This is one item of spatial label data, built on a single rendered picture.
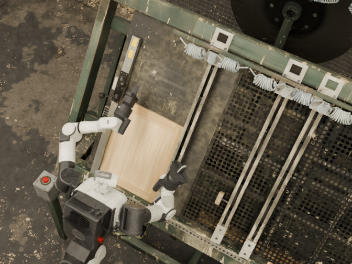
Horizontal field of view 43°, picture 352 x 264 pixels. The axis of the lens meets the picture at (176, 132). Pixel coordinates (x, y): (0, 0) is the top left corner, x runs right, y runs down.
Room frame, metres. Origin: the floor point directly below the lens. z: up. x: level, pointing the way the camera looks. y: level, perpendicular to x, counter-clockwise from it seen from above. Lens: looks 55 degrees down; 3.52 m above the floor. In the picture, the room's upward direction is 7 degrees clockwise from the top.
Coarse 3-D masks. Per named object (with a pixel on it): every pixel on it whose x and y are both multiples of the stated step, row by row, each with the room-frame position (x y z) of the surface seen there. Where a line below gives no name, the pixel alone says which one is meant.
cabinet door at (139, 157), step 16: (144, 112) 1.63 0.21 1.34; (128, 128) 1.59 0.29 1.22; (144, 128) 1.57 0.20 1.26; (160, 128) 1.56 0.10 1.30; (176, 128) 1.55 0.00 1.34; (112, 144) 1.53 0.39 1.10; (128, 144) 1.52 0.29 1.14; (144, 144) 1.51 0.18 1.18; (160, 144) 1.50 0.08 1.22; (176, 144) 1.49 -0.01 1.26; (112, 160) 1.47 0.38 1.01; (128, 160) 1.46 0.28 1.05; (144, 160) 1.44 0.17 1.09; (160, 160) 1.43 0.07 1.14; (128, 176) 1.39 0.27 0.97; (144, 176) 1.38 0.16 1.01; (144, 192) 1.31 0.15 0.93
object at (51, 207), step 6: (48, 204) 1.28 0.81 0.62; (54, 204) 1.27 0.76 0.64; (54, 210) 1.26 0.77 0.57; (60, 210) 1.30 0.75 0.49; (54, 216) 1.27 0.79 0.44; (60, 216) 1.29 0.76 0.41; (54, 222) 1.28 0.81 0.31; (60, 222) 1.27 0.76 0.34; (60, 228) 1.27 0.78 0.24; (60, 234) 1.28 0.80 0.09
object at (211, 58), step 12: (216, 36) 1.78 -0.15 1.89; (228, 36) 1.77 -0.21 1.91; (228, 48) 1.73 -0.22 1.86; (204, 60) 1.71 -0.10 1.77; (216, 60) 1.70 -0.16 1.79; (216, 72) 1.69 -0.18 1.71; (204, 84) 1.66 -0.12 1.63; (204, 96) 1.61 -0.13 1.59; (192, 108) 1.58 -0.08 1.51; (192, 120) 1.55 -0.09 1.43; (192, 132) 1.49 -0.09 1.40; (180, 144) 1.45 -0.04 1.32; (180, 156) 1.40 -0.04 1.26; (168, 168) 1.36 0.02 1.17
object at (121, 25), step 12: (120, 24) 2.03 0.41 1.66; (120, 36) 2.00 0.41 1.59; (120, 48) 1.95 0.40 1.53; (108, 84) 1.83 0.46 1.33; (252, 84) 1.69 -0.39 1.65; (84, 120) 1.69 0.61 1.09; (96, 120) 1.68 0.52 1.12; (324, 120) 1.51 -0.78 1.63; (336, 120) 1.50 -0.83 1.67; (336, 132) 1.48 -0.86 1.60; (348, 132) 1.46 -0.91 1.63; (324, 144) 1.46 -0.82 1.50; (216, 180) 1.35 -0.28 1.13; (300, 228) 1.12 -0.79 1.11; (336, 252) 1.01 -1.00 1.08; (348, 252) 1.01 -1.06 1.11
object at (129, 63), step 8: (128, 48) 1.87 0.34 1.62; (136, 48) 1.86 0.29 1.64; (136, 56) 1.86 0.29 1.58; (128, 64) 1.81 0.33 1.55; (128, 72) 1.78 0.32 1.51; (128, 80) 1.78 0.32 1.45; (112, 104) 1.68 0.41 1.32; (112, 112) 1.65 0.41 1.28; (104, 136) 1.56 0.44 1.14; (104, 144) 1.53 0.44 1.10; (96, 152) 1.50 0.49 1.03; (104, 152) 1.50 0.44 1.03; (96, 160) 1.46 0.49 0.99; (96, 168) 1.43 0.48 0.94
